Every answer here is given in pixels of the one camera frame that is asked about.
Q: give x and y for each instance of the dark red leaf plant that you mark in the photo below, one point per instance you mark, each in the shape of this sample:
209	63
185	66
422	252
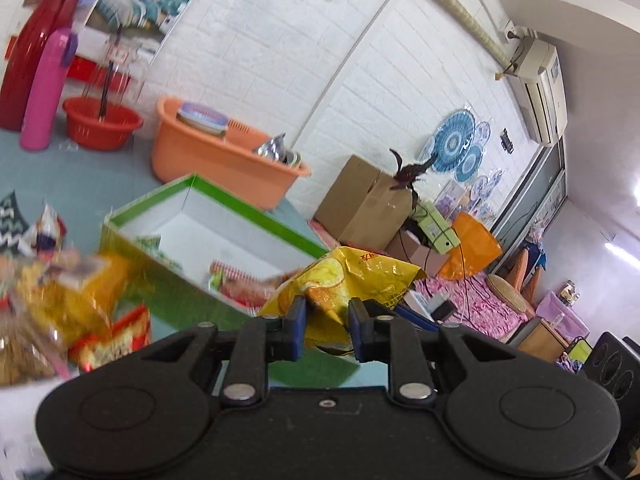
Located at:
407	175

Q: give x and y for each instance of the blue plate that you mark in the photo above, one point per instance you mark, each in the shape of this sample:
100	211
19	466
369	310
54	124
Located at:
202	116

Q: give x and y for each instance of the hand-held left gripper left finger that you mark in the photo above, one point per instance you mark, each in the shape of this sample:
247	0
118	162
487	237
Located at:
296	327

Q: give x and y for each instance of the orange plastic tub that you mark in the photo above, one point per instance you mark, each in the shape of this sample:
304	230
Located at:
200	165

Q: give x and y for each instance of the teal printed tablecloth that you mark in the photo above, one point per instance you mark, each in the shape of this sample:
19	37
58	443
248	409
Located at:
85	175

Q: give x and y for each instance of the black speaker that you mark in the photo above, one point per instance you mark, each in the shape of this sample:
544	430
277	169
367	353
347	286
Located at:
612	367

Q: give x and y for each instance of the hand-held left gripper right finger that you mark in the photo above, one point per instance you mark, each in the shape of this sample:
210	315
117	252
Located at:
357	330

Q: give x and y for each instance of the beige drain pipe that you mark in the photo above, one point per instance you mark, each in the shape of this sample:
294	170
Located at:
450	2

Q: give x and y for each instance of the red plastic basin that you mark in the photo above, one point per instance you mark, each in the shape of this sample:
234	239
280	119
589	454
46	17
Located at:
100	127

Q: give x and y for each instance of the glass sliding door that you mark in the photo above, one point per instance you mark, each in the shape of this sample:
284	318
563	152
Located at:
540	195

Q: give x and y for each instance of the light green box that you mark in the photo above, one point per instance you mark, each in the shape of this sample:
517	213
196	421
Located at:
437	230

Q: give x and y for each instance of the medium blue round wall decoration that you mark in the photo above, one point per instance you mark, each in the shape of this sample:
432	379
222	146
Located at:
470	162

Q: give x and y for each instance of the fluorescent tube light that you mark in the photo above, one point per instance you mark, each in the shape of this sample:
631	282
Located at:
622	247

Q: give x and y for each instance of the small blue round wall decoration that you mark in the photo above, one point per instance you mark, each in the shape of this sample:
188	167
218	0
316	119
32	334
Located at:
481	134

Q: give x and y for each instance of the beige air conditioner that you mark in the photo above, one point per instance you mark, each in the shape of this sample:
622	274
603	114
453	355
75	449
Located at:
542	85

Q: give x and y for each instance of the small brown cardboard box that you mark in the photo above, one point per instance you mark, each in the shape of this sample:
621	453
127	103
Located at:
415	255

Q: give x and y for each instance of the white wall conduit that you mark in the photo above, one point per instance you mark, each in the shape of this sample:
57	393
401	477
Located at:
350	55

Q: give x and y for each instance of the red checkered snack packet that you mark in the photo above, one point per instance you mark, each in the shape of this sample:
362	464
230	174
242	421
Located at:
235	280

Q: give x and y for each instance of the glass pitcher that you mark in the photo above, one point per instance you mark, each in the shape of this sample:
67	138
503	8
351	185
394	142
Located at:
125	67

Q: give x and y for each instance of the large brown cardboard box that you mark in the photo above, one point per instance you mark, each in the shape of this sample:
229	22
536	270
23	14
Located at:
360	200

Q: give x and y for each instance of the red thermos jug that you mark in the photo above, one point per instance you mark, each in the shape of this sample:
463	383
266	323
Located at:
30	45

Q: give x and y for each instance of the wooden box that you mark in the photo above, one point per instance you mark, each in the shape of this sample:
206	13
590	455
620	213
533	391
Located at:
542	342

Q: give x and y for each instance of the dark stirrer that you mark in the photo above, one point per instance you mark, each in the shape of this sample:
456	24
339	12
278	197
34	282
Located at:
105	95

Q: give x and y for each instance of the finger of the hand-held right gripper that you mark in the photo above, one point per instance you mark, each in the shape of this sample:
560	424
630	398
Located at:
417	317

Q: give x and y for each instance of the black wall sign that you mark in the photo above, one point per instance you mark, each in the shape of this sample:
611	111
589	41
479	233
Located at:
506	141

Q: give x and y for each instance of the pink thermos bottle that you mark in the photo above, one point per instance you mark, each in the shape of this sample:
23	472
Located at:
42	100

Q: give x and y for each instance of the yellow candy bag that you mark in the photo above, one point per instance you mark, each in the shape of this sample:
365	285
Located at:
85	285

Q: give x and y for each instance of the white power strip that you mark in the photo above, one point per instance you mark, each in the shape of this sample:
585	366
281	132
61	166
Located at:
420	302

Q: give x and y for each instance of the orange bag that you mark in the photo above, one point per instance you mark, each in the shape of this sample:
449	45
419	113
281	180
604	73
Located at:
475	245

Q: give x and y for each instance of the yellow chip packet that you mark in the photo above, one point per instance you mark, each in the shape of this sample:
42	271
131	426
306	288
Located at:
350	270

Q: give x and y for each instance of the metal pot lid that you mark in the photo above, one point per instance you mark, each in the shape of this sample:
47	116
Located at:
272	149

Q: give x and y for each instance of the clear bag of yellow crisps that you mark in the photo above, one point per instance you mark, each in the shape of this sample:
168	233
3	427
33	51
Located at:
25	355

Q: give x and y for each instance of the woven round cushion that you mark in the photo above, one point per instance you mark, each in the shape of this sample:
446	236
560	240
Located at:
510	294

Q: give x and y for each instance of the green snack packet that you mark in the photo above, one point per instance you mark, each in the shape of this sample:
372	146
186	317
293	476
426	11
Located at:
152	246

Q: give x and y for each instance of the large blue round wall decoration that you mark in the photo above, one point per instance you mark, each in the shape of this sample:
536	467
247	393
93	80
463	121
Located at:
452	142

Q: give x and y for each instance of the green cardboard box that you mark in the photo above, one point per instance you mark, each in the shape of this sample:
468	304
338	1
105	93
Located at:
215	230

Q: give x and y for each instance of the black power adapter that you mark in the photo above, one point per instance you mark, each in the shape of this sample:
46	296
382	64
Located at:
442	311

